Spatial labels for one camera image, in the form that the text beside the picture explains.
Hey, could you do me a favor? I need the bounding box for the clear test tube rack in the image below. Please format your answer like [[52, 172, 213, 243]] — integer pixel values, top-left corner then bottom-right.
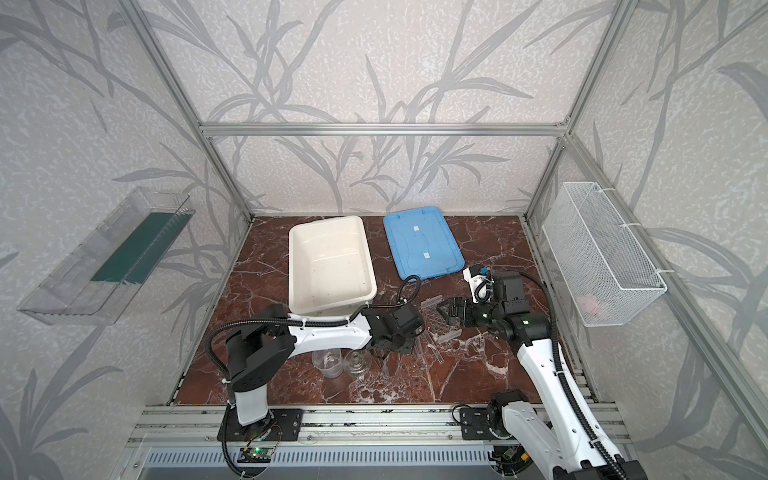
[[420, 295, 462, 344]]

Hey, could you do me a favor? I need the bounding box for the white plastic tub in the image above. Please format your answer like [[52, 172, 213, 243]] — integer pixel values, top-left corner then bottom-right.
[[288, 216, 377, 316]]

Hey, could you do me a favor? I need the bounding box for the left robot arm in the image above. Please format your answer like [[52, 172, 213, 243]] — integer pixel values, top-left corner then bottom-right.
[[204, 275, 425, 427]]

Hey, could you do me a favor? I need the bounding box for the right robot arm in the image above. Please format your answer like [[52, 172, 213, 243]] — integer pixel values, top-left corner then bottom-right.
[[437, 265, 647, 479]]

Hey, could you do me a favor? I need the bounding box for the clear test tube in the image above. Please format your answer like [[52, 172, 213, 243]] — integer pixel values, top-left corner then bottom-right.
[[421, 340, 444, 364]]

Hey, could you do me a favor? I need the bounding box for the small glass flask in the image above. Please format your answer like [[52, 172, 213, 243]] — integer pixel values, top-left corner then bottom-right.
[[344, 350, 372, 377]]

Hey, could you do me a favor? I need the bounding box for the clear plastic beaker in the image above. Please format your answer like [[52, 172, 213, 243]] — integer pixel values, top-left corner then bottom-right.
[[312, 348, 344, 379]]

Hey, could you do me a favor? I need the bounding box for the blue plastic lid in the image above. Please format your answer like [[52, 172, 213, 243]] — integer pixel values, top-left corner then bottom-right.
[[383, 207, 465, 280]]

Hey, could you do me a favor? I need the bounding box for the pink object in basket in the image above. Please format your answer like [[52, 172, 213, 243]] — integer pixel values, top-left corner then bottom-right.
[[577, 294, 606, 317]]

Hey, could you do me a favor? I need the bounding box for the green circuit board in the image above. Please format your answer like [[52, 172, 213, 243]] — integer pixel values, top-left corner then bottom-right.
[[237, 446, 274, 464]]

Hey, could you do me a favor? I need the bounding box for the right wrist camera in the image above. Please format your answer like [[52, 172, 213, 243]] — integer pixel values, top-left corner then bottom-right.
[[462, 264, 493, 303]]

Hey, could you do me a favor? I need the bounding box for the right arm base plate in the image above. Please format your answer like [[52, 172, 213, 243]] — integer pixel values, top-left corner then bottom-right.
[[457, 405, 512, 441]]

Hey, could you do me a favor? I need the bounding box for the white wire mesh basket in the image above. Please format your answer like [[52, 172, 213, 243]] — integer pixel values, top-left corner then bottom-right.
[[543, 182, 667, 327]]

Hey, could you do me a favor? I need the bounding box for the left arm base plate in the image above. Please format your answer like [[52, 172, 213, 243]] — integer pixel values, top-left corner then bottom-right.
[[216, 405, 304, 442]]

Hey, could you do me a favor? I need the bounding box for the aluminium frame rail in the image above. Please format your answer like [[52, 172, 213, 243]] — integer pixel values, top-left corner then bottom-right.
[[122, 403, 634, 448]]

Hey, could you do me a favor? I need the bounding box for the clear acrylic wall shelf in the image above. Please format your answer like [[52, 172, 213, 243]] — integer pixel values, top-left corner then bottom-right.
[[18, 187, 196, 326]]

